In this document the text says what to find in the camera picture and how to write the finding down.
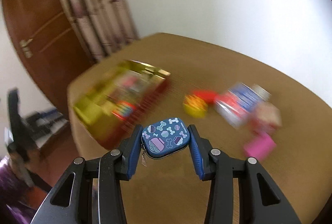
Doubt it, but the clear playing card box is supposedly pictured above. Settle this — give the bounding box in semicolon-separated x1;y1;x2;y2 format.
214;83;271;128

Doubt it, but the blue patterned small pouch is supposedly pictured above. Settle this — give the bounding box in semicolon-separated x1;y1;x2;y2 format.
141;117;190;159

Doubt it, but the patterned beige curtain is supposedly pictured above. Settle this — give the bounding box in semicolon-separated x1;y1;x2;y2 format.
60;0;138;62

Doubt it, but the yellow red striped block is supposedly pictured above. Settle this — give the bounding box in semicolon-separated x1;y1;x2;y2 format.
183;94;208;119

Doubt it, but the pink rectangular block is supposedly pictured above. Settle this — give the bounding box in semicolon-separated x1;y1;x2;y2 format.
244;133;276;161

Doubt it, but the brown wooden door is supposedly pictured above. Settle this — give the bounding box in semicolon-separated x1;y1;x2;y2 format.
2;0;92;116

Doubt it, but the person's left hand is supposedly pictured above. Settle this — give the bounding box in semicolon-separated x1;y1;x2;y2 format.
9;149;52;193

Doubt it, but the red gold metal tin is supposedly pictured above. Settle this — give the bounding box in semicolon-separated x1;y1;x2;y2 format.
73;60;171;149

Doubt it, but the red white small carton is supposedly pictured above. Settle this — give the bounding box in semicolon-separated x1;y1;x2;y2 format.
250;102;282;136

